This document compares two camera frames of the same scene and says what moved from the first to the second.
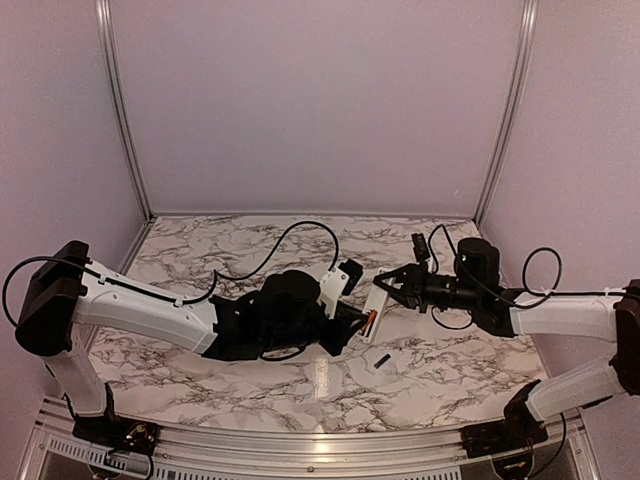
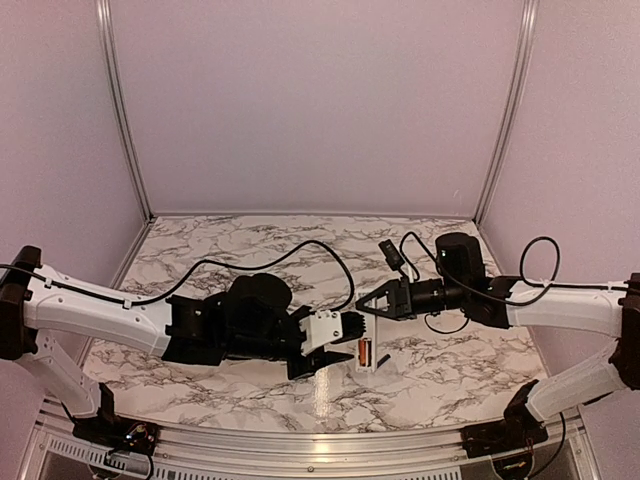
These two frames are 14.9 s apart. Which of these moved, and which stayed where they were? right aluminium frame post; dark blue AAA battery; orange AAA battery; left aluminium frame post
Moved: orange AAA battery
Stayed: right aluminium frame post; left aluminium frame post; dark blue AAA battery
